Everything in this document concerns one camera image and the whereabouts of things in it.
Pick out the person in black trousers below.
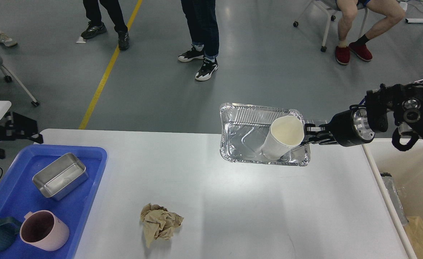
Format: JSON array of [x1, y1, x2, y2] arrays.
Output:
[[81, 0, 130, 51]]

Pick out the pink mug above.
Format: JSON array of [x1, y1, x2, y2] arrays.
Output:
[[20, 210, 70, 252]]

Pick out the blue plastic tray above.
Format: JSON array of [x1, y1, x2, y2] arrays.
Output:
[[0, 144, 107, 259]]

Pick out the seated person bare legs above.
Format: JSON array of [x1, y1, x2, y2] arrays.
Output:
[[335, 0, 407, 66]]

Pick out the clear plastic in bin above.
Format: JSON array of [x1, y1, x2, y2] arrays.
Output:
[[380, 172, 409, 226]]

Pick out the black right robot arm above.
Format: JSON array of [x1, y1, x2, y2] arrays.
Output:
[[301, 79, 423, 151]]

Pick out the stainless steel rectangular container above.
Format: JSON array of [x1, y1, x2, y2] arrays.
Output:
[[32, 153, 89, 201]]

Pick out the aluminium foil tray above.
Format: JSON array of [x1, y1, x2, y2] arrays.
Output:
[[219, 102, 311, 166]]

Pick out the white paper on floor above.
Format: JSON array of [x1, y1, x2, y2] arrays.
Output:
[[75, 37, 86, 43]]

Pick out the person in blue jeans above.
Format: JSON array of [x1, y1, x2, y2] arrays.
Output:
[[178, 0, 220, 81]]

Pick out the floor socket plate right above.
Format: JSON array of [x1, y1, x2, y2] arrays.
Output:
[[311, 119, 328, 127]]

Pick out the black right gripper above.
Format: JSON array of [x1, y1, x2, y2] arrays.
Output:
[[300, 108, 375, 146]]

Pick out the white plastic bin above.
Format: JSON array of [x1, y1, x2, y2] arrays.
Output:
[[362, 139, 423, 259]]

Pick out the white paper cup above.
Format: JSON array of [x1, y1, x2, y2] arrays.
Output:
[[262, 116, 305, 160]]

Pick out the white office chair right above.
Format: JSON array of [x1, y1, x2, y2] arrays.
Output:
[[293, 0, 368, 53]]

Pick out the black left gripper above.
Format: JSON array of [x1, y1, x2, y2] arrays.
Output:
[[0, 112, 44, 159]]

